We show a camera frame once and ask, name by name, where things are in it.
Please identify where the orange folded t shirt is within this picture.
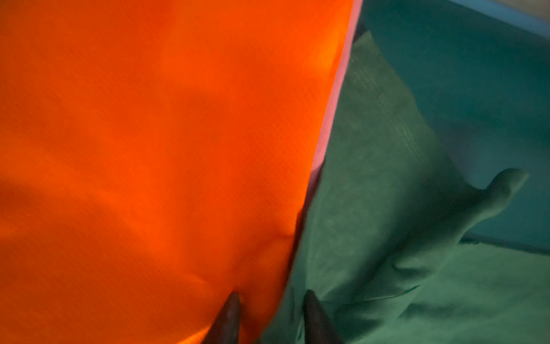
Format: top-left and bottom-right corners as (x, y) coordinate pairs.
(1, 1), (354, 343)

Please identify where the dark green t shirt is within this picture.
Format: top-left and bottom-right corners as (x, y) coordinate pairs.
(259, 33), (549, 343)

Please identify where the pink folded t shirt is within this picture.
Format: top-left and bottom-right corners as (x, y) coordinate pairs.
(308, 0), (363, 189)

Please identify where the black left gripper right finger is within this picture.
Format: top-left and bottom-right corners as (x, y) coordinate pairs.
(303, 290), (344, 344)

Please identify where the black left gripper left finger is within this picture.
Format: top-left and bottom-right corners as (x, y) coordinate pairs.
(201, 292), (241, 344)

